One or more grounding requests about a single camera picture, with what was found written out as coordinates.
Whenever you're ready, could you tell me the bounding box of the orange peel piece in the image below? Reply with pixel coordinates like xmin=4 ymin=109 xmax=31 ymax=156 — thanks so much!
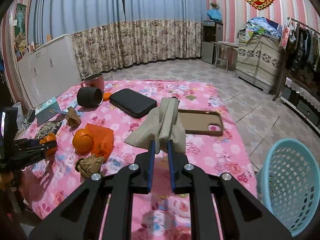
xmin=40 ymin=133 xmax=57 ymax=158

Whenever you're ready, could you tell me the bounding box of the orange plastic bag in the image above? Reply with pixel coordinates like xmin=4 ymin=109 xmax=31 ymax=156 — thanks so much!
xmin=85 ymin=123 xmax=114 ymax=160

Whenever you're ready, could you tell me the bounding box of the beige cloth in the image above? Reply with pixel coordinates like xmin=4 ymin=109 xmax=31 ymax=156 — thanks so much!
xmin=125 ymin=98 xmax=186 ymax=154

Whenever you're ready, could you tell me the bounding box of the snack packet with Chinese text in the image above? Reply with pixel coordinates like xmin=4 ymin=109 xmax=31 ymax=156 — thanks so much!
xmin=34 ymin=121 xmax=62 ymax=139

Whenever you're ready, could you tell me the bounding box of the teal tissue box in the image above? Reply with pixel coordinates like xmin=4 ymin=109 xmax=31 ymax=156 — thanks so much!
xmin=35 ymin=97 xmax=60 ymax=126

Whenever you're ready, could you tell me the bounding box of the brown crumpled paper near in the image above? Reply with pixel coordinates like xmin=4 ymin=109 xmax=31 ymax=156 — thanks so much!
xmin=75 ymin=155 xmax=106 ymax=179

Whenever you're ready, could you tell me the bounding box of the whole orange fruit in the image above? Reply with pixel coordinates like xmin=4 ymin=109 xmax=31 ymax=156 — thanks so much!
xmin=72 ymin=128 xmax=94 ymax=154

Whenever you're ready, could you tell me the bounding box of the light blue plastic basket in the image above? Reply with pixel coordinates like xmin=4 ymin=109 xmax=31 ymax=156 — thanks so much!
xmin=256 ymin=138 xmax=319 ymax=237

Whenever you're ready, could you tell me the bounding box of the white cabinet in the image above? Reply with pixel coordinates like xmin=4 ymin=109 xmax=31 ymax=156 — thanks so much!
xmin=17 ymin=34 xmax=81 ymax=109

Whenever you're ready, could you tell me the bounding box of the pink floral tablecloth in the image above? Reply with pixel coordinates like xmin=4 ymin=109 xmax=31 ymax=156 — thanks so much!
xmin=20 ymin=80 xmax=257 ymax=239

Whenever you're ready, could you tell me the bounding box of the pink mug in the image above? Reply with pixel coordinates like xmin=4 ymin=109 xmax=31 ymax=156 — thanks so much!
xmin=80 ymin=73 xmax=104 ymax=92

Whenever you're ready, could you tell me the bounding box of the small orange piece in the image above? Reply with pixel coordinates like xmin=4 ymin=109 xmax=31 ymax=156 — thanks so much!
xmin=103 ymin=92 xmax=112 ymax=101

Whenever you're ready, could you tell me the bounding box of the brown phone case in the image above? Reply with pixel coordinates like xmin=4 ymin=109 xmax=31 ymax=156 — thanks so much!
xmin=178 ymin=109 xmax=225 ymax=137

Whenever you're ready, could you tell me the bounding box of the black rectangular pouch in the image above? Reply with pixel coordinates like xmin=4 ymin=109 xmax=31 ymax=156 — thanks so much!
xmin=109 ymin=88 xmax=157 ymax=119

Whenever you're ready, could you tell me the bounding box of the low tv stand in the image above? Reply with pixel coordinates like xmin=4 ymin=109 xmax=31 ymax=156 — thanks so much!
xmin=280 ymin=77 xmax=319 ymax=134

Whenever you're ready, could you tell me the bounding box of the blue floral curtain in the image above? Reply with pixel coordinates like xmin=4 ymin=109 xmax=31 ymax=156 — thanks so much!
xmin=28 ymin=0 xmax=206 ymax=77

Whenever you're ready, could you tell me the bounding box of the cloth covered cabinet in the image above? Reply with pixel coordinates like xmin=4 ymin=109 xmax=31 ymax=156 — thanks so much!
xmin=235 ymin=29 xmax=283 ymax=94

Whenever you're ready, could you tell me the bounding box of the small metal side table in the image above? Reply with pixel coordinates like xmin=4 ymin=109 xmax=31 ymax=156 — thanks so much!
xmin=212 ymin=41 xmax=239 ymax=72

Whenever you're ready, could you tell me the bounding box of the clothes rack with clothes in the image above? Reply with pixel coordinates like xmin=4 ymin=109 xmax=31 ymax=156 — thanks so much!
xmin=273 ymin=17 xmax=319 ymax=100

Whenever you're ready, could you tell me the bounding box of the water dispenser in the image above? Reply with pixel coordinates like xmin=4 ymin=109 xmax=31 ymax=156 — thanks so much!
xmin=201 ymin=21 xmax=223 ymax=64

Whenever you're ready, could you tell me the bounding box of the pile of bedding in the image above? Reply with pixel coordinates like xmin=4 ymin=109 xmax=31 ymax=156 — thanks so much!
xmin=245 ymin=17 xmax=283 ymax=41

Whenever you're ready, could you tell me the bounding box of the blue covered plant pot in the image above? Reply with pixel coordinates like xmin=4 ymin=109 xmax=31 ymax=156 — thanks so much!
xmin=207 ymin=2 xmax=222 ymax=23

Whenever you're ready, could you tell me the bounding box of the wall picture left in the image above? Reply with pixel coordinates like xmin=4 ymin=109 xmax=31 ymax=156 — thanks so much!
xmin=15 ymin=3 xmax=27 ymax=38

